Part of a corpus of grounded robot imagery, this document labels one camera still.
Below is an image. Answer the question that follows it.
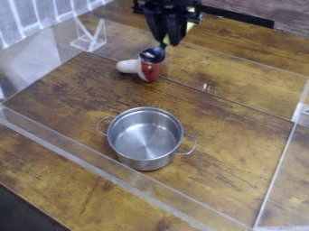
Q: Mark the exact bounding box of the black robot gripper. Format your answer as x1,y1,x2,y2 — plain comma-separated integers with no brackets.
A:
131,0,202,46

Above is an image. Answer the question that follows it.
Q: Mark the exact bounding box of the green handled metal spoon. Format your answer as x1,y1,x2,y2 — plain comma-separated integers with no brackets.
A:
140,22,195,63

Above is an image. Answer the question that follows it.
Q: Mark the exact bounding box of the red white toy mushroom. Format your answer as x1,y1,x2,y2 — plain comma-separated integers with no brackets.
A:
116,57,162,82

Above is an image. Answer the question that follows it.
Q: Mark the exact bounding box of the black bar on table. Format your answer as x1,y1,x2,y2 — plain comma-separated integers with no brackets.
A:
202,5,275,29

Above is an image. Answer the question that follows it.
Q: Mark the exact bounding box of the stainless steel pot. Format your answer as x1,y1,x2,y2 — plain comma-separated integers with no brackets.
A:
95,106,196,171

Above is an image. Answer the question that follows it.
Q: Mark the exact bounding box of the clear acrylic triangular bracket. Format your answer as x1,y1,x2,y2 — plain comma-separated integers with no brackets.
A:
69,18,107,52

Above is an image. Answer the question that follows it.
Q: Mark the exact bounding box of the clear acrylic enclosure wall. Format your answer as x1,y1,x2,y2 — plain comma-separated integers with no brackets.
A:
0,0,111,102

